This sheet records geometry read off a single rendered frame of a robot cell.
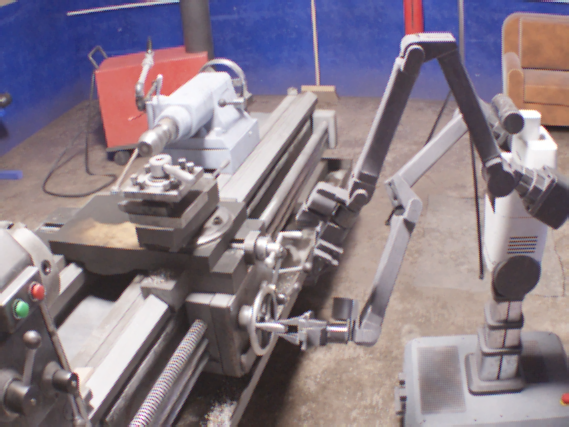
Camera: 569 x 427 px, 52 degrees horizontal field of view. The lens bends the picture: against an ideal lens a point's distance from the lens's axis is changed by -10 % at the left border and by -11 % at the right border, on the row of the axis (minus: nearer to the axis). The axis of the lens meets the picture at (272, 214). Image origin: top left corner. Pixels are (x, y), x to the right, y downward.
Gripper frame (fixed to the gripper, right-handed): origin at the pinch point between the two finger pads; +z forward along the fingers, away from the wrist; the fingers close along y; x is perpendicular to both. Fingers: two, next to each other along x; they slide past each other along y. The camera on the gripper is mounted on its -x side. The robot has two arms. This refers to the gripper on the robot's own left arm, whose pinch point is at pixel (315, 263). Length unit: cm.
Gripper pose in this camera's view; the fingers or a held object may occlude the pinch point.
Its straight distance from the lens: 169.6
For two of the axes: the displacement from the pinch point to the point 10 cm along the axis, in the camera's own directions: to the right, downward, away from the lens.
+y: -1.2, 4.8, -8.7
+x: 9.0, 4.2, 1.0
